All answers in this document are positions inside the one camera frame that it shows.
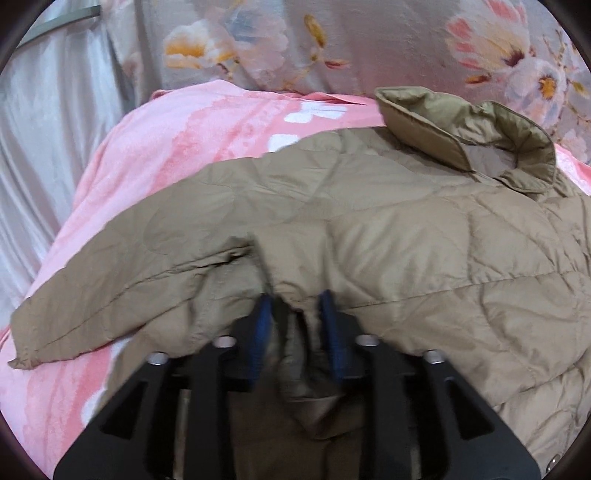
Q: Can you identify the grey floral quilt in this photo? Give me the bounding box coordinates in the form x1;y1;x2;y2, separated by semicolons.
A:
100;0;590;162

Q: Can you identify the pink printed blanket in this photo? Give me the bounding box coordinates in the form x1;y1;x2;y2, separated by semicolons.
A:
1;81;590;475

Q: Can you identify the khaki quilted puffer jacket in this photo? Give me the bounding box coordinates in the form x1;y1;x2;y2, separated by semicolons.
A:
11;87;590;479

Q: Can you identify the silver satin curtain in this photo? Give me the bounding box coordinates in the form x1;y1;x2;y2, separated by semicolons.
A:
1;1;134;327

